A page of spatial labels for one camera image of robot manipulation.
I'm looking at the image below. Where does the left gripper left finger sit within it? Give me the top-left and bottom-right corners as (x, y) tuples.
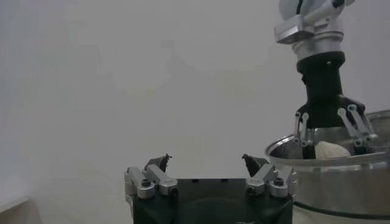
(124, 153), (179, 200)

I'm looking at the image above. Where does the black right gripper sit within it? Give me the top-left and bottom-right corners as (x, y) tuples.
(292, 51), (378, 159)

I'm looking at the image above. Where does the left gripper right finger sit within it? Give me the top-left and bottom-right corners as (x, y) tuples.
(242, 153), (297, 198)

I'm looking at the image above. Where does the white steamed baozi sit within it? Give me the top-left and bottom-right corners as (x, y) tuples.
(314, 141), (352, 160)

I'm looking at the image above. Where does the stainless steel steamer basket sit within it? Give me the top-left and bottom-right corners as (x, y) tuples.
(264, 109), (390, 214)

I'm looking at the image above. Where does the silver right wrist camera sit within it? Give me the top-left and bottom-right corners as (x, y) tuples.
(274, 0), (347, 46)

